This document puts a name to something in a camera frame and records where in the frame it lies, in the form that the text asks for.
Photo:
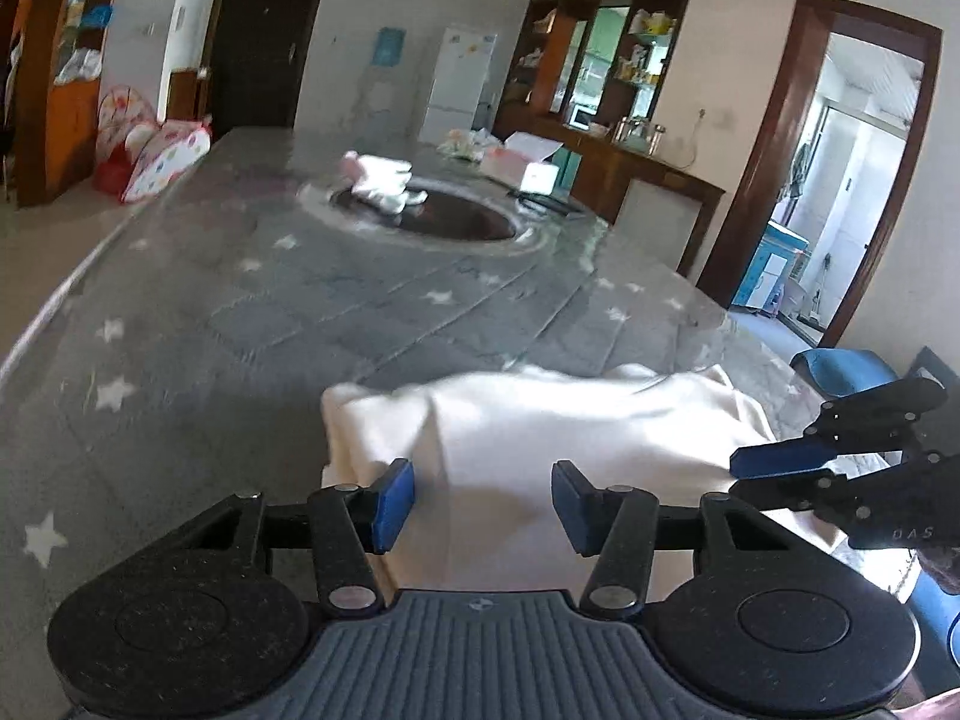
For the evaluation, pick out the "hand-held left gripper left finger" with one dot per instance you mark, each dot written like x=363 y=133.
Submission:
x=394 y=502

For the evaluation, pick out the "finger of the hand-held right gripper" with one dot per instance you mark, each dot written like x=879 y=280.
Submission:
x=795 y=491
x=780 y=459

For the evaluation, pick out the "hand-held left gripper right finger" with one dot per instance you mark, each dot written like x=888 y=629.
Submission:
x=574 y=506

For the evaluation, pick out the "cream sweatshirt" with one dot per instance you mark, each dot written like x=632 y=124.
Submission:
x=525 y=435

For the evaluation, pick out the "person's right hand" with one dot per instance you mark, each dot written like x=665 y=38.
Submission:
x=943 y=568

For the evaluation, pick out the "blue chair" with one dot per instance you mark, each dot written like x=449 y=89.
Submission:
x=847 y=371

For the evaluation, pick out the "blue children's cabinet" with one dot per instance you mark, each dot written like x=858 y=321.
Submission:
x=769 y=262

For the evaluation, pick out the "grey star quilted table mat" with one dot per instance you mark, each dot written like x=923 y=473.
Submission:
x=225 y=360

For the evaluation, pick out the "round black hot plate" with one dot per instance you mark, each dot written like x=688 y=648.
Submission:
x=465 y=221

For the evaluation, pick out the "wooden sideboard with shelves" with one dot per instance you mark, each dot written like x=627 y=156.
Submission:
x=645 y=180

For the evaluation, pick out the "white cloth gloves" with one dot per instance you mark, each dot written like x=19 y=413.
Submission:
x=382 y=180

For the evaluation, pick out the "pink white tissue box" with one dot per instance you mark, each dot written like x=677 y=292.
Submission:
x=536 y=176

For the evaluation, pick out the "glass jar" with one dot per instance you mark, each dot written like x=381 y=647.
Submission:
x=657 y=135
x=623 y=130

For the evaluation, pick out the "small patterned cloth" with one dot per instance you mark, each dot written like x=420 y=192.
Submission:
x=465 y=144

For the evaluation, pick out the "white microwave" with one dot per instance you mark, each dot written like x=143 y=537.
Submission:
x=581 y=116

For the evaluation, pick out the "white water dispenser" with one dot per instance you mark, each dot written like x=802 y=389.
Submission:
x=379 y=101

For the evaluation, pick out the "polka dot play tent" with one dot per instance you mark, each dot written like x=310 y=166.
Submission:
x=161 y=161

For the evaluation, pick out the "white refrigerator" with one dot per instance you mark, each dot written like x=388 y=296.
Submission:
x=457 y=82

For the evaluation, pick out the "blue water bottle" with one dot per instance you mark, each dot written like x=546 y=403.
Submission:
x=388 y=46

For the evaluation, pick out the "small wooden side table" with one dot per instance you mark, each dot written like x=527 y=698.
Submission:
x=191 y=94

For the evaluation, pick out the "dark wooden entrance door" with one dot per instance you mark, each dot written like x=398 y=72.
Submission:
x=255 y=45

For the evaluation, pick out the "tall wooden display cabinet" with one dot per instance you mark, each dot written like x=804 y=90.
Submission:
x=67 y=127

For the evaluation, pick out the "white plastic bag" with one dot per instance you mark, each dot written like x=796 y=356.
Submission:
x=79 y=67

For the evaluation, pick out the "blue plastic bag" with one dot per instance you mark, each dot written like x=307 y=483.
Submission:
x=96 y=17

